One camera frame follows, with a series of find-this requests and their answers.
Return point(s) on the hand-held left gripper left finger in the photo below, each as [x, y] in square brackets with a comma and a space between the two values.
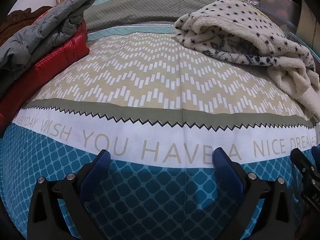
[98, 170]

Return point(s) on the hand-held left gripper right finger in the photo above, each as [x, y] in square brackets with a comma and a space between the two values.
[226, 172]

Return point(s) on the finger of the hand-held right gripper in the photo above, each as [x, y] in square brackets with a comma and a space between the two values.
[301, 160]
[316, 153]

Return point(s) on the patterned bed sheet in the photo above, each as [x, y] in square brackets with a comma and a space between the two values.
[150, 80]

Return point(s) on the red puffer jacket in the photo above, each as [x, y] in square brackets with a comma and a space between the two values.
[50, 65]

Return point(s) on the white spotted fleece garment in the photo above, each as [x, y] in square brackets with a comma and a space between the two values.
[237, 25]

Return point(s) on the grey puffer jacket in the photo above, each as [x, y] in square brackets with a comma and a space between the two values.
[37, 35]

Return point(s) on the clear storage box teal lid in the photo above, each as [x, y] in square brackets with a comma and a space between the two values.
[273, 3]

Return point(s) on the striped pillow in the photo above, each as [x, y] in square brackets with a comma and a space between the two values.
[140, 7]

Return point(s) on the carved wooden headboard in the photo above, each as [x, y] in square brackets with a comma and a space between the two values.
[15, 21]

